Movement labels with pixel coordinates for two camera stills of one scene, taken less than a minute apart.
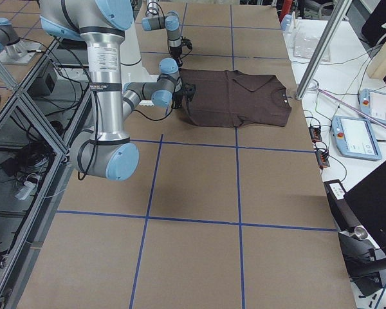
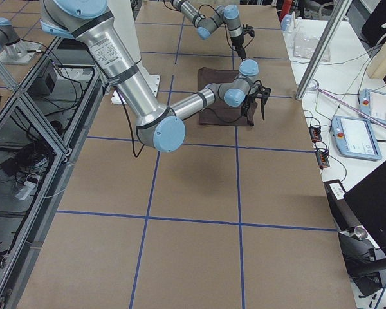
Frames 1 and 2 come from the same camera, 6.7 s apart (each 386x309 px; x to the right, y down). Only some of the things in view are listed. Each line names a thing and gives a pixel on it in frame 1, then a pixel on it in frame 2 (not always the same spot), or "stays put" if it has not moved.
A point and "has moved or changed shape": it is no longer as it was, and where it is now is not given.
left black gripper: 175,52 -> 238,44
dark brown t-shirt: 226,98 has moved or changed shape
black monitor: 375,199 stays put
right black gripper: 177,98 -> 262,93
